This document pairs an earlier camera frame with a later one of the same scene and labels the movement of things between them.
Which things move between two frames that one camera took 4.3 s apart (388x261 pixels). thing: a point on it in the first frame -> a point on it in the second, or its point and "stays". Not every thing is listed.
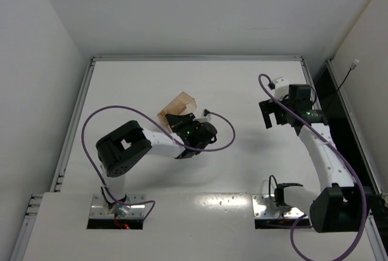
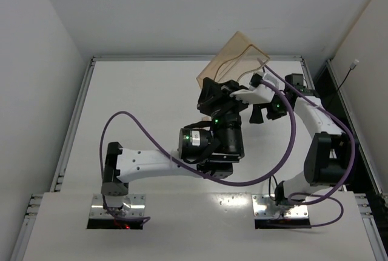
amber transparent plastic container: (183, 104) -> (239, 58)
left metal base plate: (134, 208) stays
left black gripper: (180, 120) -> (219, 100)
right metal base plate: (264, 207) stays
